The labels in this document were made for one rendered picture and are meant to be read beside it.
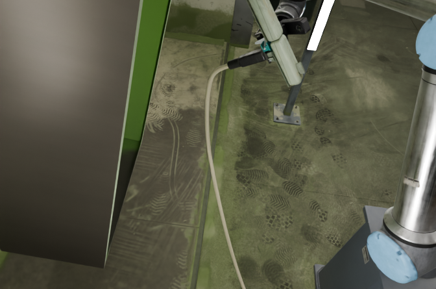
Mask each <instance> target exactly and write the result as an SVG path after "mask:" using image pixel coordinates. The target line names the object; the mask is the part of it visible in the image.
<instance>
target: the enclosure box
mask: <svg viewBox="0 0 436 289"><path fill-rule="evenodd" d="M170 6H171V0H0V250H1V251H6V252H9V253H17V254H21V255H28V256H32V257H40V258H46V259H51V260H58V261H62V262H69V263H74V264H81V265H85V266H92V267H96V268H104V266H105V264H106V259H107V257H108V253H109V250H110V246H111V244H112V240H113V237H114V233H115V229H116V227H117V222H118V220H119V216H120V213H121V209H122V207H123V203H124V200H125V196H126V194H127V190H128V186H129V183H130V179H131V176H132V172H133V170H134V166H135V163H136V159H137V157H138V153H139V149H140V146H141V142H142V139H143V133H144V129H145V124H146V120H147V114H148V111H149V105H150V101H151V95H152V89H153V86H154V80H155V76H156V71H157V67H158V62H159V58H160V52H161V48H162V43H163V39H164V34H165V28H166V24H167V19H168V15H169V9H170Z"/></svg>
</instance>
